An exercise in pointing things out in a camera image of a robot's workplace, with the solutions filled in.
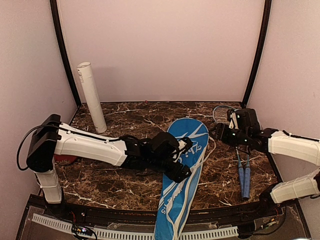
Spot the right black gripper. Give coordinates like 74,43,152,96
209,123,251,147

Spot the blue badminton racket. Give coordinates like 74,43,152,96
213,105,245,198
242,155,251,200

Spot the blue racket bag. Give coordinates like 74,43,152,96
153,117,210,240

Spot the white shuttlecock tube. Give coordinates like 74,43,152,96
76,61,107,133

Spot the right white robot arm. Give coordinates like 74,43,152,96
211,105,320,217

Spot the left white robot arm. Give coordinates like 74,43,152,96
19,114,193,218

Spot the red embroidered round pouch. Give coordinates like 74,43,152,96
54,154,77,166

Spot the small circuit board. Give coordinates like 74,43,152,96
71,224,93,237

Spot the black front table rail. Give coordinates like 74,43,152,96
45,202,286,230

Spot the white slotted cable duct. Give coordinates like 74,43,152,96
31,213,239,240

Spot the black right corner post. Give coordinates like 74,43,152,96
240,0,272,108

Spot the black corner post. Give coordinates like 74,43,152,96
49,0,82,108
240,0,272,108

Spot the black left corner post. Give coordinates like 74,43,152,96
49,0,82,108

